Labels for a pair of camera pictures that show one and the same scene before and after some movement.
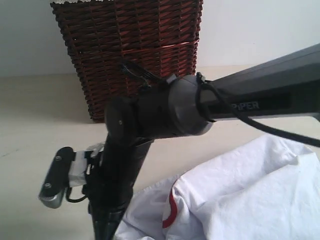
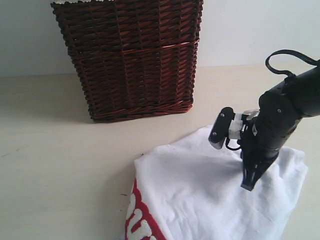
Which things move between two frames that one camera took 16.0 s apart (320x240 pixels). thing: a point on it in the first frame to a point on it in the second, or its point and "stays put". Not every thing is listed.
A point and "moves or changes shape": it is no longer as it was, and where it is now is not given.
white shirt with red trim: x=268 y=190 moves or changes shape
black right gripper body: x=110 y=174 to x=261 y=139
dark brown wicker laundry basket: x=160 y=36 stays put
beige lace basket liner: x=62 y=1 stays put
